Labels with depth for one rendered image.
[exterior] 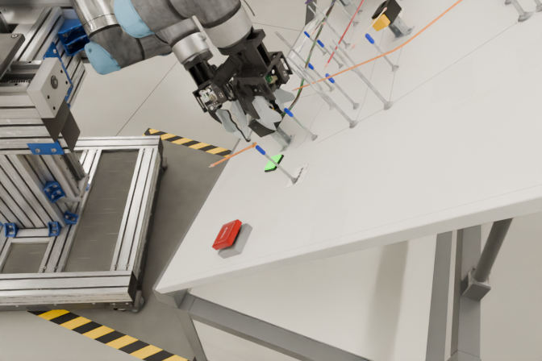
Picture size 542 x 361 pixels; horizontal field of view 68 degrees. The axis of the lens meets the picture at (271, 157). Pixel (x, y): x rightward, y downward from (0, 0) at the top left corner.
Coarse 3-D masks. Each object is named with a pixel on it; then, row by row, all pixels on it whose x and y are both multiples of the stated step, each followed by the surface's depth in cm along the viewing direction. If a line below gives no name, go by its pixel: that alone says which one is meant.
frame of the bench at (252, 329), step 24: (432, 288) 96; (192, 312) 92; (216, 312) 92; (432, 312) 92; (192, 336) 106; (240, 336) 91; (264, 336) 89; (288, 336) 89; (432, 336) 89; (312, 360) 86; (336, 360) 85; (360, 360) 85; (432, 360) 86
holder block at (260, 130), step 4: (272, 108) 83; (252, 120) 86; (248, 124) 86; (252, 124) 84; (256, 124) 84; (260, 124) 83; (252, 128) 86; (256, 128) 85; (260, 128) 84; (264, 128) 83; (268, 128) 83; (256, 132) 86; (260, 132) 86; (264, 132) 85; (268, 132) 84; (272, 132) 83; (260, 136) 87
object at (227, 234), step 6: (228, 222) 73; (234, 222) 71; (240, 222) 71; (222, 228) 73; (228, 228) 71; (234, 228) 70; (222, 234) 71; (228, 234) 69; (234, 234) 69; (216, 240) 71; (222, 240) 70; (228, 240) 68; (234, 240) 70; (216, 246) 70; (222, 246) 70; (228, 246) 69
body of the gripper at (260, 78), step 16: (256, 32) 66; (224, 48) 67; (240, 48) 66; (256, 48) 66; (240, 64) 71; (256, 64) 68; (272, 64) 69; (288, 64) 73; (240, 80) 71; (256, 80) 69; (272, 80) 71; (288, 80) 73; (272, 96) 70
